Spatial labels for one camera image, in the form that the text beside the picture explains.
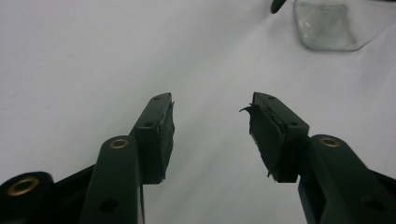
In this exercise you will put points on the clear glass square dish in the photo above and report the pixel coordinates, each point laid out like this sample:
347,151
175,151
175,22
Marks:
327,25

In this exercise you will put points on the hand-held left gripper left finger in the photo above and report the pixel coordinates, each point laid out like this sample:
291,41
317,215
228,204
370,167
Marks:
152,146

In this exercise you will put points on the dark rounded object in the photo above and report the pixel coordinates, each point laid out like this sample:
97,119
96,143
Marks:
277,4

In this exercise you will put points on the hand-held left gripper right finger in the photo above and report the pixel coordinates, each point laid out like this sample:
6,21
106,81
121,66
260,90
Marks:
289,146

